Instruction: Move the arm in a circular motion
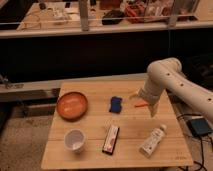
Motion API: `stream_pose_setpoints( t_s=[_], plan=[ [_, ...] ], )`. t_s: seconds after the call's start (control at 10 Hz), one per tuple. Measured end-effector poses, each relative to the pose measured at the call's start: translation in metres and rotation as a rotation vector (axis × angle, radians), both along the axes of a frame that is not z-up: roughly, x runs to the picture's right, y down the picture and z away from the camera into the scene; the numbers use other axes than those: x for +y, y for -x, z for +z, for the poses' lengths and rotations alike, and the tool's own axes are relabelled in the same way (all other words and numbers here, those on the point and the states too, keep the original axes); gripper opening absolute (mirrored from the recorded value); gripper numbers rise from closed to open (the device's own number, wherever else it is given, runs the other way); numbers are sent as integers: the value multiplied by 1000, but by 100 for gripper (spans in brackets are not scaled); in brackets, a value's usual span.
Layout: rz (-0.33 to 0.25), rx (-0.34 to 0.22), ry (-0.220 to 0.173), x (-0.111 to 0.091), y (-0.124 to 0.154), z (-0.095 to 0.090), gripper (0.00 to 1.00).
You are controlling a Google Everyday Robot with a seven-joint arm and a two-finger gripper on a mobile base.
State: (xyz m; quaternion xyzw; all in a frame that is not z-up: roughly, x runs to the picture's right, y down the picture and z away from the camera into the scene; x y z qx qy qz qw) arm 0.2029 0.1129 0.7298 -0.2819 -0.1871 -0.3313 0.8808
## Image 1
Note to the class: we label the red cluttered item on shelf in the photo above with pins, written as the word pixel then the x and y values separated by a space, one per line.
pixel 135 13

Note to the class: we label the orange carrot toy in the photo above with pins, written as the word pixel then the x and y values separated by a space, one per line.
pixel 141 105

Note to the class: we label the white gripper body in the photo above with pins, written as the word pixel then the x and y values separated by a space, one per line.
pixel 151 96

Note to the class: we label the orange wooden bowl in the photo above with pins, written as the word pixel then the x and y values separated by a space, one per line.
pixel 72 105

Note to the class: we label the black cap on shelf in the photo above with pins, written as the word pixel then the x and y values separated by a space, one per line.
pixel 112 17

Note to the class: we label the metal rail beam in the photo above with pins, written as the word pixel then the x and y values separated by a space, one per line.
pixel 50 88

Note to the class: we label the black foot pedal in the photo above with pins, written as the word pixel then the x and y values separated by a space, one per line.
pixel 199 127

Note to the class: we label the white paper cup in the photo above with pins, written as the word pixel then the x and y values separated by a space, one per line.
pixel 74 140

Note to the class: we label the blue sponge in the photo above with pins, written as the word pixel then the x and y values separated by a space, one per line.
pixel 115 105

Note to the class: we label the black rectangular candy box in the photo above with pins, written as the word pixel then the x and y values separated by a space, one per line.
pixel 110 140

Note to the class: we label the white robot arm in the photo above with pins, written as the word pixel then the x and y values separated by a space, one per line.
pixel 166 74

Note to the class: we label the white tube with cap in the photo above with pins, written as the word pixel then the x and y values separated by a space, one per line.
pixel 150 144

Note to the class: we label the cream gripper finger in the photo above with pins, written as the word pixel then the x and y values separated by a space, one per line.
pixel 153 109
pixel 132 96

